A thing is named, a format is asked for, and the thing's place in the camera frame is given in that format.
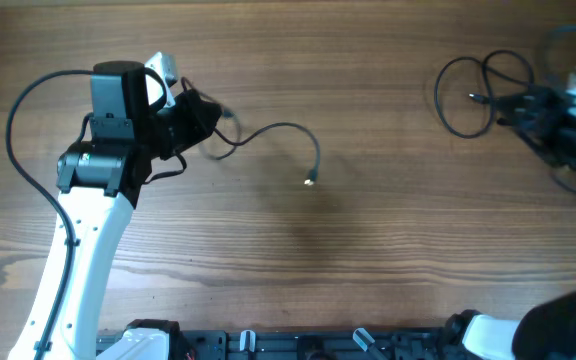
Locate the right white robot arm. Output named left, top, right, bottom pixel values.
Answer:
left=436, top=87, right=576, bottom=359

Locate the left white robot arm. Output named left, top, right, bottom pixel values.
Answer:
left=8, top=53, right=225, bottom=359

